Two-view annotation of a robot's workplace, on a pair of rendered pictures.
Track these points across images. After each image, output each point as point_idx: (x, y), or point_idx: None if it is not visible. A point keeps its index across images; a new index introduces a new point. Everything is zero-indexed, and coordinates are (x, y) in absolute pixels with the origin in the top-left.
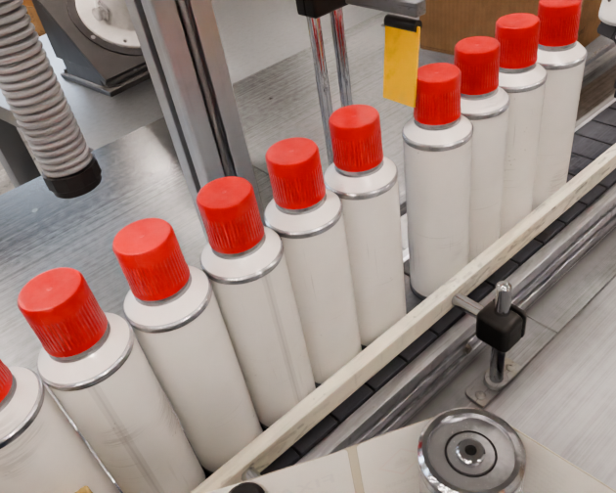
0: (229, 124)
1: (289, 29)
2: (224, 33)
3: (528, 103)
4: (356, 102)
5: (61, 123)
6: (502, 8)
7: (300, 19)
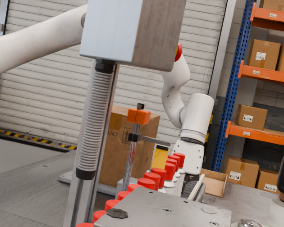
0: (98, 172)
1: None
2: None
3: (177, 182)
4: (54, 194)
5: (97, 152)
6: (116, 163)
7: None
